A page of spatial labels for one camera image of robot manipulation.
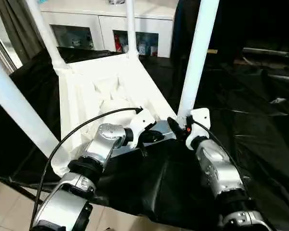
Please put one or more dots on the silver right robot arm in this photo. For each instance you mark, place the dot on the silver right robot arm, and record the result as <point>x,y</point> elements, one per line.
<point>214,163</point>

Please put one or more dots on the black metal stand leg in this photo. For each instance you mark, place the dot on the black metal stand leg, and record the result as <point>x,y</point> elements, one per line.
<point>26,192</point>

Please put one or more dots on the white cabinet with glass doors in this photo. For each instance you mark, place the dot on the white cabinet with glass doors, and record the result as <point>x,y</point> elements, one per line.
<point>106,24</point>

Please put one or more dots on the grey curtain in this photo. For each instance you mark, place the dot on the grey curtain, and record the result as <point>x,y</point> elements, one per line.
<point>21,29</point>

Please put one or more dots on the white plastic table top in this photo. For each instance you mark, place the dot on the white plastic table top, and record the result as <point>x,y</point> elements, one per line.
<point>98,79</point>

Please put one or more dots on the black case with gold label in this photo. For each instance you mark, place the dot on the black case with gold label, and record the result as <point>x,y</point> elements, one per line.
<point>231,24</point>

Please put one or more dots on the black mat cover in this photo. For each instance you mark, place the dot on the black mat cover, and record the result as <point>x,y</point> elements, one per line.
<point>243,144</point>

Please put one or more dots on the grey metal rod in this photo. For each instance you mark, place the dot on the grey metal rod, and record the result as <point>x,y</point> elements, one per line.
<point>267,51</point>

